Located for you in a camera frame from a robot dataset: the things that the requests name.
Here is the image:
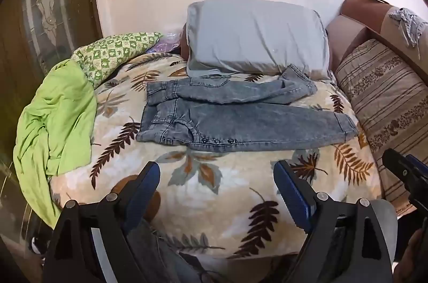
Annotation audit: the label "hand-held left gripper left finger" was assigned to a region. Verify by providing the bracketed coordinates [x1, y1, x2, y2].
[43, 161, 161, 283]

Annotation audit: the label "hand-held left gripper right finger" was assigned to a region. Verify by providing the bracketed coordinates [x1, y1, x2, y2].
[273, 160, 394, 283]

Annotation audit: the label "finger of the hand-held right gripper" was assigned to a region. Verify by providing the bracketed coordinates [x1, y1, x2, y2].
[382, 148, 428, 203]
[405, 155, 428, 185]

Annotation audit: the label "grey denim pants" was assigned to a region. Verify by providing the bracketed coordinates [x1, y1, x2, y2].
[136, 64, 359, 153]

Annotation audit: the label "person's right hand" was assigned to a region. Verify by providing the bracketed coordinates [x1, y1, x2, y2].
[394, 229, 428, 283]

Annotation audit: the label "person's right leg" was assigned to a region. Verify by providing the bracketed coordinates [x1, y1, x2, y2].
[366, 199, 399, 273]

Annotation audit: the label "person's leg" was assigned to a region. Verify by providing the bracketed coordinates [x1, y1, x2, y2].
[366, 199, 399, 273]
[125, 218, 208, 283]

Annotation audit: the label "striped beige cushion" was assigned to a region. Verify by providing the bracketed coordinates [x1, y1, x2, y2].
[335, 39, 428, 215]

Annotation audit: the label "leaf print blanket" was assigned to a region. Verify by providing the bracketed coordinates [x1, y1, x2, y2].
[49, 52, 385, 261]

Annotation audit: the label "person's left leg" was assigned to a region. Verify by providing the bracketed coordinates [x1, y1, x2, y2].
[125, 218, 208, 283]

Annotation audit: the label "bright green cloth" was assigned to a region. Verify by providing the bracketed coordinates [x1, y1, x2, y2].
[13, 59, 98, 229]

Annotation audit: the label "black white shoe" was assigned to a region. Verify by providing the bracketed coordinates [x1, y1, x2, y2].
[31, 234, 52, 255]

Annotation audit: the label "green patterned pillow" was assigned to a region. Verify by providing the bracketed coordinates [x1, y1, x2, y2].
[71, 31, 165, 90]

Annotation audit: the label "purple plastic bag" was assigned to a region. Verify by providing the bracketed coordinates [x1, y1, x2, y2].
[146, 31, 183, 55]

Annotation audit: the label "crumpled grey cloth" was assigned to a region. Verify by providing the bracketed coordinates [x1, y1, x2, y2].
[388, 7, 428, 59]

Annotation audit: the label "brown padded headboard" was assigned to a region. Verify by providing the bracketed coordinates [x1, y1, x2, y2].
[180, 0, 428, 76]

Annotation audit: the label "grey pillow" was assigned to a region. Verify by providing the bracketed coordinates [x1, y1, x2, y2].
[185, 0, 332, 82]

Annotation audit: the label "wooden door with glass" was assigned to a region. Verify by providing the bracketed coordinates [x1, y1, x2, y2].
[0, 0, 102, 237]

